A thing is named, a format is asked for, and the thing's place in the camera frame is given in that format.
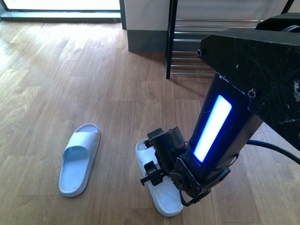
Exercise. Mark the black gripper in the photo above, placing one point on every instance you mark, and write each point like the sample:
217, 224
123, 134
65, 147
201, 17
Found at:
169, 145

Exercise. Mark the light blue slipper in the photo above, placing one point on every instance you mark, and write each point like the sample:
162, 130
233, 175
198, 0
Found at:
77, 160
165, 195

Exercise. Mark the black metal shoe rack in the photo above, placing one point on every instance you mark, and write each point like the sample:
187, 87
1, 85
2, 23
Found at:
185, 42

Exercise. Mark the black robot arm blue light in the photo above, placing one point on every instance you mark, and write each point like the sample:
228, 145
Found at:
256, 80

